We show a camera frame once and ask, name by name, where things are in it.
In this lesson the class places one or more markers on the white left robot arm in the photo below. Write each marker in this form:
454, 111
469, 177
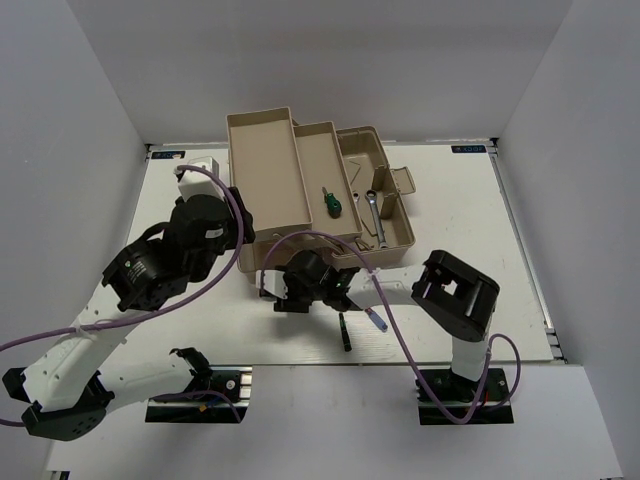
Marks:
68, 391

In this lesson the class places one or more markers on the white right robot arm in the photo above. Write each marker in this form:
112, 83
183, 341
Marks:
458, 297

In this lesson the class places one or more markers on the beige toolbox with clear lid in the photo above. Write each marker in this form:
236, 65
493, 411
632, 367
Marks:
280, 168

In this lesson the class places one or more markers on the stubby green screwdriver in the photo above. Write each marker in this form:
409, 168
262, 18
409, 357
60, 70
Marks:
333, 205

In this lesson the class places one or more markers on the red blue handled screwdriver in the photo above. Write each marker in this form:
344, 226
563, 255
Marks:
376, 319

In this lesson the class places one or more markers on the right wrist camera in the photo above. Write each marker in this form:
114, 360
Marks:
271, 283

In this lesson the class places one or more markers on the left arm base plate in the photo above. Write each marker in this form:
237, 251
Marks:
221, 397

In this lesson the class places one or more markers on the thin black precision screwdriver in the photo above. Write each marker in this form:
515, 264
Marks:
344, 333

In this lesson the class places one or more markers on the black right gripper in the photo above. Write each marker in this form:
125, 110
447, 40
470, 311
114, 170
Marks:
291, 305

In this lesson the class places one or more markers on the large silver ratchet wrench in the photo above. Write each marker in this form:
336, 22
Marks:
371, 196

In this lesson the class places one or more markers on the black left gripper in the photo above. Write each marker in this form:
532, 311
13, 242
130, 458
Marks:
249, 231

